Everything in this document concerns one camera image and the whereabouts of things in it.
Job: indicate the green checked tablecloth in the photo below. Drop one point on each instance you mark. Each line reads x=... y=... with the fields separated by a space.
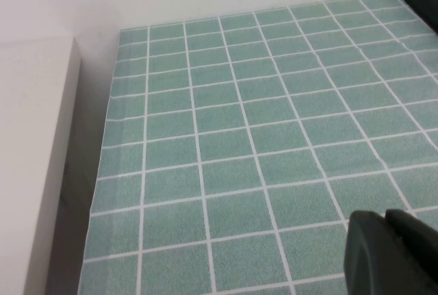
x=256 y=137

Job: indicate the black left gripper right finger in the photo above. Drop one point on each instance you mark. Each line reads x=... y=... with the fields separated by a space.
x=415 y=237

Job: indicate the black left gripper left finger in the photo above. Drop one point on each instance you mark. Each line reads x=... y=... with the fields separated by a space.
x=369 y=260

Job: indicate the white box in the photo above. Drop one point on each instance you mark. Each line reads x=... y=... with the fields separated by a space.
x=31 y=154

